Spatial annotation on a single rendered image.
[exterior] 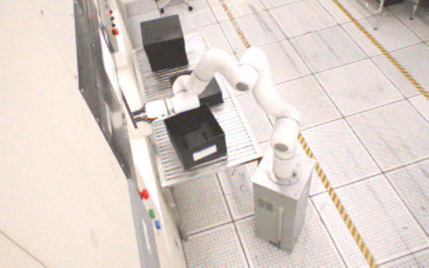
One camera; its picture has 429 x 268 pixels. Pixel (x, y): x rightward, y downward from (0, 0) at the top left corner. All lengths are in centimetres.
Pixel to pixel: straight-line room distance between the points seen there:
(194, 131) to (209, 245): 87
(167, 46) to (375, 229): 191
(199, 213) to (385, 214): 132
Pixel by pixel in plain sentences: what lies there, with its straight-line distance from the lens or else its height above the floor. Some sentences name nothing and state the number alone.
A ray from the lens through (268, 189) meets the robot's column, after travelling 208.
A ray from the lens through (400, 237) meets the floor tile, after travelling 291.
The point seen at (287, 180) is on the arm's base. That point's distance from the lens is 207.
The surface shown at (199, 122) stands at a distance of 232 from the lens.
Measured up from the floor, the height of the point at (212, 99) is 82.
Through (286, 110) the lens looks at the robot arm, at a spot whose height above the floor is 123.
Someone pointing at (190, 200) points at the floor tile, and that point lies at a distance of 293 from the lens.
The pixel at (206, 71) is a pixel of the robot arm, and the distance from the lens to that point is 161.
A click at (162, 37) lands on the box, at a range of 265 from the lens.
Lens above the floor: 253
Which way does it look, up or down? 49 degrees down
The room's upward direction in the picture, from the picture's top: 10 degrees counter-clockwise
